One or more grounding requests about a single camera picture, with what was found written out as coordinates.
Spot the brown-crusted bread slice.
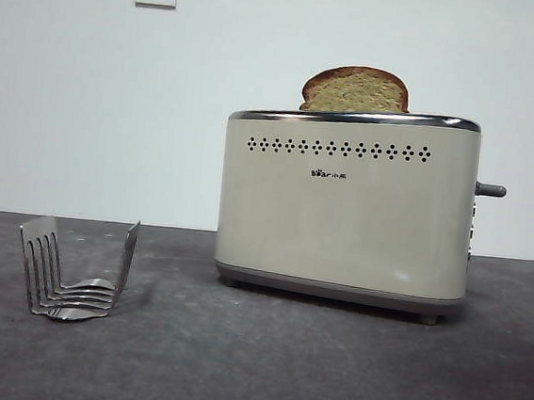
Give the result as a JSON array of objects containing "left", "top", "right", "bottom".
[{"left": 298, "top": 60, "right": 413, "bottom": 122}]

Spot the grey toaster lever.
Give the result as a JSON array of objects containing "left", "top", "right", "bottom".
[{"left": 475, "top": 182, "right": 509, "bottom": 200}]

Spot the cream toaster with chrome top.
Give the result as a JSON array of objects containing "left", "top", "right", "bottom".
[{"left": 209, "top": 94, "right": 488, "bottom": 329}]

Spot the stainless steel bread rack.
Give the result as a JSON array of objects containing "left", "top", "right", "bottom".
[{"left": 10, "top": 209, "right": 143, "bottom": 330}]

